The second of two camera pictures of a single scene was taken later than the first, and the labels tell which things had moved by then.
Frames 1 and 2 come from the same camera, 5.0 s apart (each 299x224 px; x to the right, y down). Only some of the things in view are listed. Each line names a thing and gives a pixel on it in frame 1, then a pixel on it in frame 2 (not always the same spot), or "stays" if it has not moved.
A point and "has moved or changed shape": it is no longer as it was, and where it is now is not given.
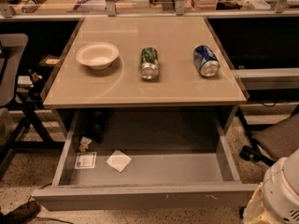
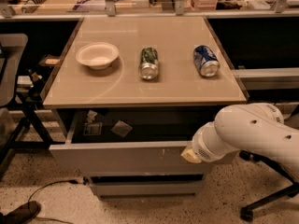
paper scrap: x=84 y=144 → x=91 y=116
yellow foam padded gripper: x=277 y=192 → x=201 y=148
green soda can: x=149 y=63 stays
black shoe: x=22 y=214 stays
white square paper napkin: x=119 y=161 → x=121 y=128
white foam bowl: x=97 y=55 stays
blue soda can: x=206 y=61 stays
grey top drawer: x=147 y=159 has moved or changed shape
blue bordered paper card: x=85 y=161 → x=92 y=129
